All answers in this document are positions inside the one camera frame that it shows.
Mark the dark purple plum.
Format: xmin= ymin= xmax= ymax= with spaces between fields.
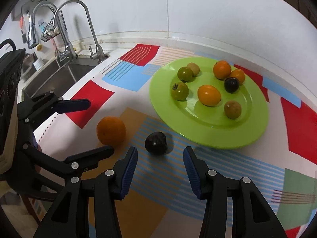
xmin=145 ymin=132 xmax=168 ymax=156
xmin=224 ymin=77 xmax=240 ymax=93

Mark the small orange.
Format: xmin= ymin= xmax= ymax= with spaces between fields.
xmin=230 ymin=69 xmax=245 ymax=85

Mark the wire sink caddy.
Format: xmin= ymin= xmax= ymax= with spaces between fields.
xmin=39 ymin=18 xmax=60 ymax=42

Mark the small orange tangerine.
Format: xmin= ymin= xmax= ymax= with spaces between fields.
xmin=197 ymin=85 xmax=221 ymax=106

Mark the colourful patterned tablecloth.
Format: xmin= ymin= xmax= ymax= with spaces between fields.
xmin=34 ymin=44 xmax=316 ymax=237

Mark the stainless steel sink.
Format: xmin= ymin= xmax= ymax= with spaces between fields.
xmin=21 ymin=56 xmax=99 ymax=100

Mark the chrome kitchen faucet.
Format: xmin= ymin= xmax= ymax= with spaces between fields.
xmin=53 ymin=0 xmax=107 ymax=63

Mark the yellow-brown round fruit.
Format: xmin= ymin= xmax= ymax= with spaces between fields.
xmin=224 ymin=101 xmax=242 ymax=119

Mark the yellowish round fruit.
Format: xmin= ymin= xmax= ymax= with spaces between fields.
xmin=187 ymin=62 xmax=200 ymax=76

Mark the large orange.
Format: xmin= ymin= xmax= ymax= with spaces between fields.
xmin=96 ymin=116 xmax=126 ymax=148

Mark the green plate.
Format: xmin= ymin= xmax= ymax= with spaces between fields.
xmin=149 ymin=57 xmax=269 ymax=149

